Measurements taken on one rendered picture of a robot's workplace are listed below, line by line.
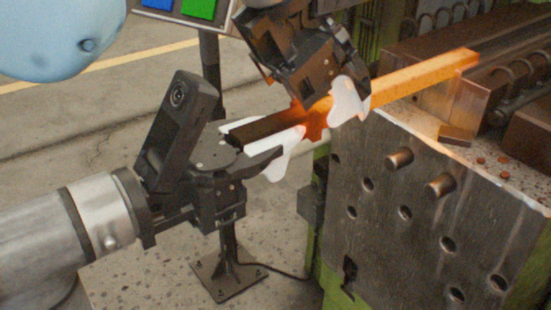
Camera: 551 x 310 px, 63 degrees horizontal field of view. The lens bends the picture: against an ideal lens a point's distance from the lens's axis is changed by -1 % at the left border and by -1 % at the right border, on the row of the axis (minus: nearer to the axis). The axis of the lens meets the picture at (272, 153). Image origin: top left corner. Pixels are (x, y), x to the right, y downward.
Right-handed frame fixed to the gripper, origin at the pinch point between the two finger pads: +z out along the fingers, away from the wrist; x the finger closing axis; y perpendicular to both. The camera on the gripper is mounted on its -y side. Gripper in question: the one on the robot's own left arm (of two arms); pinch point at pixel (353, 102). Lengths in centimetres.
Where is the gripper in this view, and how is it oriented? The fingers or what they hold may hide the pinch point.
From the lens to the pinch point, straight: 58.0
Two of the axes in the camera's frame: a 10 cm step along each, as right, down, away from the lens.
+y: -7.1, 6.9, -1.0
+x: 5.7, 4.9, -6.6
